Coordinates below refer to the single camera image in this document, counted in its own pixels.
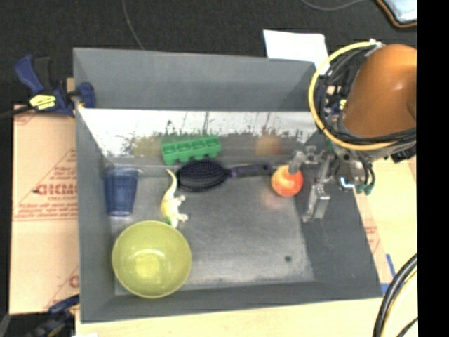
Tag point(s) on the brown cardboard board red print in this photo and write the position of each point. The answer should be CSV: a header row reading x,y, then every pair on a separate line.
x,y
42,244

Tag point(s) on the grey metal bin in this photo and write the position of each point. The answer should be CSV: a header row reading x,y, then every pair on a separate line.
x,y
242,230

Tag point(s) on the red-orange apple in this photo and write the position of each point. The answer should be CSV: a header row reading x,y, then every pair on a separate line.
x,y
287,184

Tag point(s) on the black and purple hairbrush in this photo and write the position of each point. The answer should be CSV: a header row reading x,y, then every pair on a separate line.
x,y
201,176

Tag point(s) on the yellow-green toy dinosaur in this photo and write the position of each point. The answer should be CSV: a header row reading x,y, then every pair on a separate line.
x,y
170,204

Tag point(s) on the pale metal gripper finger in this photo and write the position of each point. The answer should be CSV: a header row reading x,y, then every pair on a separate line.
x,y
317,202
296,163

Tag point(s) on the yellow-green bowl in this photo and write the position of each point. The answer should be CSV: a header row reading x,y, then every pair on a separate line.
x,y
151,258

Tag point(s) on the blue plastic cup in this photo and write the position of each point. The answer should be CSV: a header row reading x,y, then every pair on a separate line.
x,y
121,191

